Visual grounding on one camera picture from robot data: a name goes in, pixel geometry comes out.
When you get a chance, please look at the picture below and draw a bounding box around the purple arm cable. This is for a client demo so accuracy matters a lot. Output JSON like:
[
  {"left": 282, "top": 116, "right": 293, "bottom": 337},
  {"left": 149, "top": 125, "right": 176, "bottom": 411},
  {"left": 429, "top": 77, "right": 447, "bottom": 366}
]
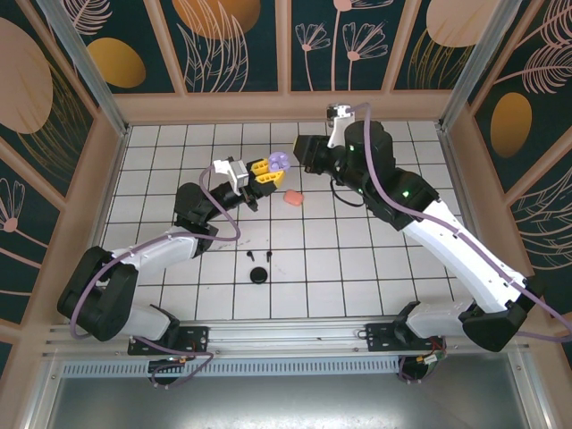
[
  {"left": 350, "top": 102, "right": 572, "bottom": 385},
  {"left": 70, "top": 167, "right": 243, "bottom": 389}
]

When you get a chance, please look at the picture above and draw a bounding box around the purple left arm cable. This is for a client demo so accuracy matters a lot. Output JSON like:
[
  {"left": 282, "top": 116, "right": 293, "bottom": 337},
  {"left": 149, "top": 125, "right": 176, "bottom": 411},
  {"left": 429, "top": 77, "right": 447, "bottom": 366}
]
[{"left": 70, "top": 167, "right": 243, "bottom": 389}]

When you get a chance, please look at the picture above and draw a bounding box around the aluminium side rail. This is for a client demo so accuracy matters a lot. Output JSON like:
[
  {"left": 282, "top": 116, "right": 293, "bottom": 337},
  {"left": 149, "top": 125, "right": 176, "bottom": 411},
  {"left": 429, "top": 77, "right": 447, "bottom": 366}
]
[{"left": 436, "top": 124, "right": 509, "bottom": 319}]

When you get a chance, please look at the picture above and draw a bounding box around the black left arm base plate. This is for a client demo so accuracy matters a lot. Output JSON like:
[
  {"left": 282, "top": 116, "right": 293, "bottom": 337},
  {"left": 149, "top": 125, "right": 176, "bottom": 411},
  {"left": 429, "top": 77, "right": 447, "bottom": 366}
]
[{"left": 127, "top": 325, "right": 211, "bottom": 357}]

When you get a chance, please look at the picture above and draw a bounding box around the grey metal sheet panel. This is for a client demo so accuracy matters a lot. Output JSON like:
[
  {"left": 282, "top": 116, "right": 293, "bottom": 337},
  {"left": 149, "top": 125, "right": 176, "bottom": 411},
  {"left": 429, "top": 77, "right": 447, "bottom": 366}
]
[{"left": 26, "top": 374, "right": 551, "bottom": 429}]

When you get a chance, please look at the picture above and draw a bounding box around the purple earbud charging case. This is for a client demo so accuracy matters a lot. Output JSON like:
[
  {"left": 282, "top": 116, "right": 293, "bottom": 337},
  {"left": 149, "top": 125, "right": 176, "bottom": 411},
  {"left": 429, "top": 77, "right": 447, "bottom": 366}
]
[{"left": 267, "top": 151, "right": 293, "bottom": 173}]

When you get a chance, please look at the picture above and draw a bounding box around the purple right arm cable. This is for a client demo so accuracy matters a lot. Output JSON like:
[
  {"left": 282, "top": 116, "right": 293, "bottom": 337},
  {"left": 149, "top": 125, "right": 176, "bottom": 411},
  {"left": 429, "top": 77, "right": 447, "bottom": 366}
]
[{"left": 350, "top": 102, "right": 572, "bottom": 385}]

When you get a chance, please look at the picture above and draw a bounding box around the aluminium frame post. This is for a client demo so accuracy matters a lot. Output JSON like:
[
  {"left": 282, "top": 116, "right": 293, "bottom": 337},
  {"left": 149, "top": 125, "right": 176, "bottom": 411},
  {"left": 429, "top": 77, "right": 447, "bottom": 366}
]
[
  {"left": 38, "top": 0, "right": 131, "bottom": 138},
  {"left": 437, "top": 0, "right": 524, "bottom": 131}
]

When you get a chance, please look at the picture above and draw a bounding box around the aluminium mounting rail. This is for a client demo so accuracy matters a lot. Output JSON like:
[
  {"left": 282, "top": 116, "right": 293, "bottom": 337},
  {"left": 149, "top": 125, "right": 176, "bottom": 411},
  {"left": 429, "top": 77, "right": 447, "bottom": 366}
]
[{"left": 42, "top": 315, "right": 533, "bottom": 359}]

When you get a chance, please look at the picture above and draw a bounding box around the slotted grey cable duct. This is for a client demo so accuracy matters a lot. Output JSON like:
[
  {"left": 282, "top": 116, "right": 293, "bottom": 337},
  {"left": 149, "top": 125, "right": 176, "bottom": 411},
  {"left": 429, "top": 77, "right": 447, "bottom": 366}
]
[{"left": 60, "top": 359, "right": 403, "bottom": 377}]

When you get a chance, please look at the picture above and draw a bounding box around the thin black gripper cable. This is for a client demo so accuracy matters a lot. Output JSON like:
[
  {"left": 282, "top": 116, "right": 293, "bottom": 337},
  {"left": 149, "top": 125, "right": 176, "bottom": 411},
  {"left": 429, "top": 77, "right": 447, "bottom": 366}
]
[{"left": 332, "top": 187, "right": 366, "bottom": 208}]

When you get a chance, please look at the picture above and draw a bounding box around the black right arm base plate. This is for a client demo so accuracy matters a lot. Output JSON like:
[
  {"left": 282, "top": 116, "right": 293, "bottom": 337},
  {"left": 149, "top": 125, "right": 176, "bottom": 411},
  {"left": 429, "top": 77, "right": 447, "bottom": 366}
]
[{"left": 365, "top": 322, "right": 448, "bottom": 354}]

